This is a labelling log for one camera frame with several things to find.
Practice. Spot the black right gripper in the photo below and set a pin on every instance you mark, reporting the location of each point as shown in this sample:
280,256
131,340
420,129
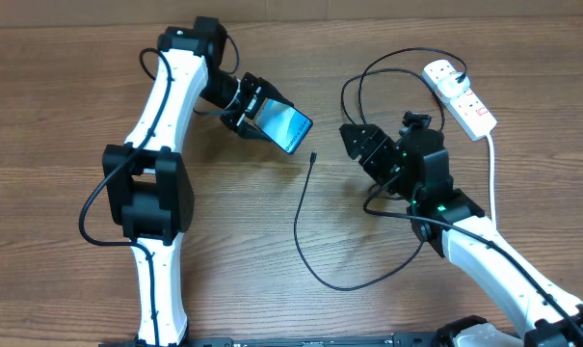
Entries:
371,155

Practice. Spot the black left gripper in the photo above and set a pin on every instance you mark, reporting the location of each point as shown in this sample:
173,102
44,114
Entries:
255,85

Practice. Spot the Galaxy smartphone blue screen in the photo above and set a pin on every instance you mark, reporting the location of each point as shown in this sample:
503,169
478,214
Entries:
282,124

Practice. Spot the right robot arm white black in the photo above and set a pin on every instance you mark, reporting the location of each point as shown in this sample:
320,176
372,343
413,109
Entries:
416,168

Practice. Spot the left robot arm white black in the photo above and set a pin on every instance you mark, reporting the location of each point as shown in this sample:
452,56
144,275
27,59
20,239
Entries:
149,190

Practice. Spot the white USB charger plug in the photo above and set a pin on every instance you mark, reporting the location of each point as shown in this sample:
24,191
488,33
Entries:
453,85

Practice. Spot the white power strip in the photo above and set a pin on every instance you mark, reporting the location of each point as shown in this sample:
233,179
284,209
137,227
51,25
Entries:
467,109

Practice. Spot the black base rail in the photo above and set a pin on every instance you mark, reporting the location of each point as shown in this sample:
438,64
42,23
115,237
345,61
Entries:
413,339

